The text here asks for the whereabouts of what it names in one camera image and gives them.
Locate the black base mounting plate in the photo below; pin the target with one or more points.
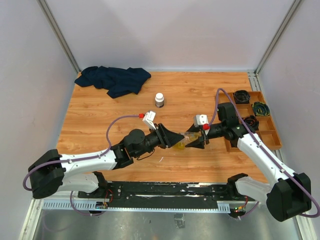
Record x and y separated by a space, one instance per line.
162 192

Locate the dark navy crumpled cloth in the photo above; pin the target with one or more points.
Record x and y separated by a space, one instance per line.
117 81

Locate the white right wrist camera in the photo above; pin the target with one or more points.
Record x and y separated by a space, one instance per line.
200 120

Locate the yellow translucent pill organizer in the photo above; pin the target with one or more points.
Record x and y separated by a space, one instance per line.
180 145

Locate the right aluminium frame post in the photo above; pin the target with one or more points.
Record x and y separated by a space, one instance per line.
295 5

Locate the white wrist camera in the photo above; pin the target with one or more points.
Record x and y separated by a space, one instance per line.
200 120
149 118

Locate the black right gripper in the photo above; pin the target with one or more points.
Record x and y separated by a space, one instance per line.
198 143

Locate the aluminium frame post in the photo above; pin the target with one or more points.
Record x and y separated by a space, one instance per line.
44 6
295 5

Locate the white capped pill bottle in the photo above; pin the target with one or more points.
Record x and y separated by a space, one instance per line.
159 100

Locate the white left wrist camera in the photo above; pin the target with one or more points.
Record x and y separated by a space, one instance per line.
149 118

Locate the left aluminium frame post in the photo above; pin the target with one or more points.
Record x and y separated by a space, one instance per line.
44 6

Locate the brown wooden compartment tray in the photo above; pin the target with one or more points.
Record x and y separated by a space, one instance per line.
267 129

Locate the blue yellow rolled tie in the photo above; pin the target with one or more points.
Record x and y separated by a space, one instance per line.
260 109

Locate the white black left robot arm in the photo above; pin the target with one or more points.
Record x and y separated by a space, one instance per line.
54 172

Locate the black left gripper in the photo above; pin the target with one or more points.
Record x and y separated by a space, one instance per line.
167 138

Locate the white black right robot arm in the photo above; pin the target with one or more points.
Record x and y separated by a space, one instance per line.
286 193

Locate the white slotted cable duct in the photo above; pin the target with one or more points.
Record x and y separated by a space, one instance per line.
198 207

